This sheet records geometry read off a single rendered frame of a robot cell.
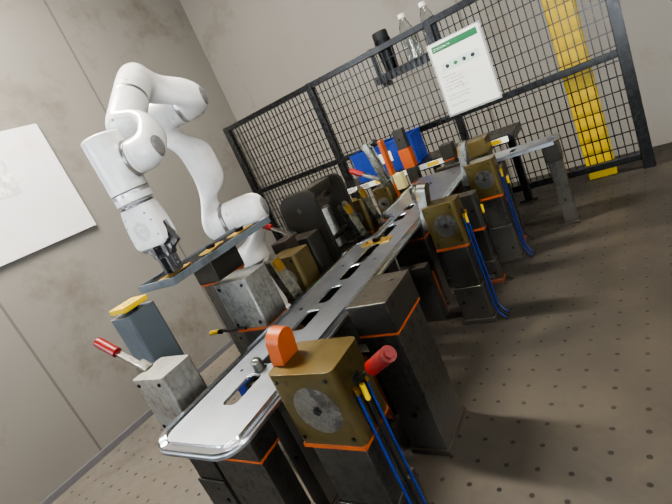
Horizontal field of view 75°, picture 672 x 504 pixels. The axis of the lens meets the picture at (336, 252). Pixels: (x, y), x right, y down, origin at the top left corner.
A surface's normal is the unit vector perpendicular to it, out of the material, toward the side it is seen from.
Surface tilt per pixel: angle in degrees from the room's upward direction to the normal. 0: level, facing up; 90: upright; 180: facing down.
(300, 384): 90
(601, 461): 0
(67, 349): 90
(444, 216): 90
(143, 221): 90
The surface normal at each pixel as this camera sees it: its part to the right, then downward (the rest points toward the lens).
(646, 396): -0.40, -0.88
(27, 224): 0.76, -0.16
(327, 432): -0.45, 0.43
